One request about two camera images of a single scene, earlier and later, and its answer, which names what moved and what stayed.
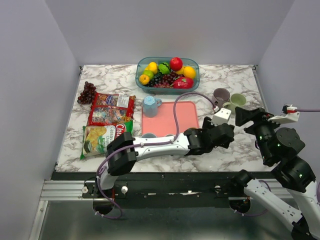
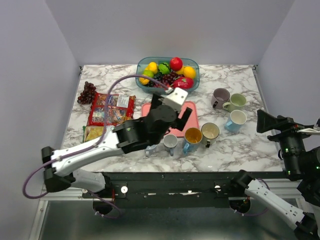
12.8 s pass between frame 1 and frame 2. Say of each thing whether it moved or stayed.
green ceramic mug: stayed
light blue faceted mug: moved
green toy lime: stayed
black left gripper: stayed
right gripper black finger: moved
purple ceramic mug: stayed
